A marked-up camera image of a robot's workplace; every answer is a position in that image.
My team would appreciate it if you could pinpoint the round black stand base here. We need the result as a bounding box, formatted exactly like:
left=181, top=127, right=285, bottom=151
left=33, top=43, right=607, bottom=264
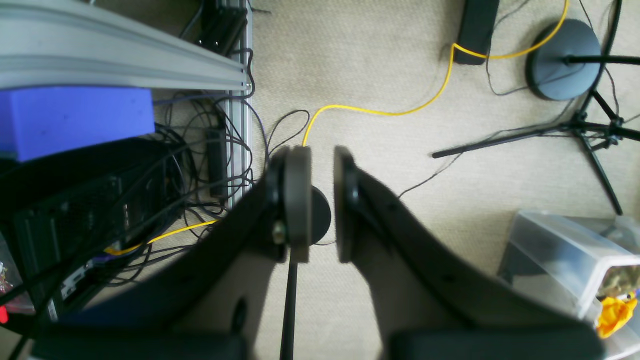
left=525, top=19, right=601, bottom=101

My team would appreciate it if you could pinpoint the aluminium frame rail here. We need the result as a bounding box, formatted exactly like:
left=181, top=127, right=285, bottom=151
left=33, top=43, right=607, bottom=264
left=0, top=0, right=249, bottom=91

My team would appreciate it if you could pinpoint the black tripod stand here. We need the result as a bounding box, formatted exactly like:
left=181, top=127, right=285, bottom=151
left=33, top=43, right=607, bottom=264
left=432, top=0, right=639, bottom=215

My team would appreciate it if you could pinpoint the yellow cable on floor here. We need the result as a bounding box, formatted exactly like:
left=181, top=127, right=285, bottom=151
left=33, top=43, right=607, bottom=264
left=104, top=0, right=571, bottom=256

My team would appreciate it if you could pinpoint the black computer case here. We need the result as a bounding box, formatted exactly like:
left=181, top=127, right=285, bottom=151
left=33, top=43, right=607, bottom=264
left=1, top=137, right=186, bottom=334

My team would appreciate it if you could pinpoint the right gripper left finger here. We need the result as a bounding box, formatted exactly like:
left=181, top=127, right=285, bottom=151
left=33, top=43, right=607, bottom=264
left=60, top=146, right=312, bottom=360

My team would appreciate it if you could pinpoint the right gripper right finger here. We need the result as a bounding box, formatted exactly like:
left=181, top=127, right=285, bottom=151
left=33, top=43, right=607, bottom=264
left=334, top=146, right=605, bottom=360

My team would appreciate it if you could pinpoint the clear plastic storage bin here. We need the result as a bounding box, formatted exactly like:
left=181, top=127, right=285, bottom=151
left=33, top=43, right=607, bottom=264
left=497, top=210, right=640, bottom=360

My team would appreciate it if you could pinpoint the blue foam block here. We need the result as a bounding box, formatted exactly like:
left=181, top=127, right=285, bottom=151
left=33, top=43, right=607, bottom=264
left=0, top=86, right=154, bottom=163

